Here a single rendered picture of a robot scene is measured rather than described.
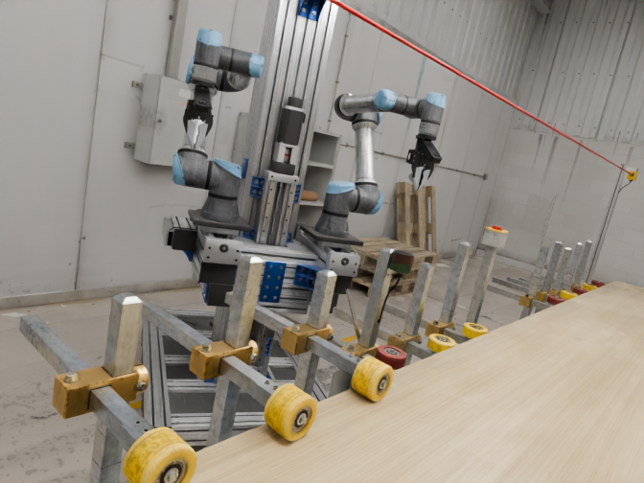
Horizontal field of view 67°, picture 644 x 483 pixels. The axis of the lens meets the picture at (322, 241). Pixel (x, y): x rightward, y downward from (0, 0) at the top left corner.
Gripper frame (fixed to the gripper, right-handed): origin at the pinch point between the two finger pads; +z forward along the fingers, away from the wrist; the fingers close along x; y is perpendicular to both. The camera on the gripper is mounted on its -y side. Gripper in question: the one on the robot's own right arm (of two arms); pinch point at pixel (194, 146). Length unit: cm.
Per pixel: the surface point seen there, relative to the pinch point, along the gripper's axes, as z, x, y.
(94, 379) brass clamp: 35, 19, -84
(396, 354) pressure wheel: 41, -53, -58
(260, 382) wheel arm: 36, -9, -83
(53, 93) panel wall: -7, 67, 188
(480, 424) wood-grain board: 42, -56, -89
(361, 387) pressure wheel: 39, -32, -80
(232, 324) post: 30, -5, -70
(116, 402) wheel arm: 36, 15, -89
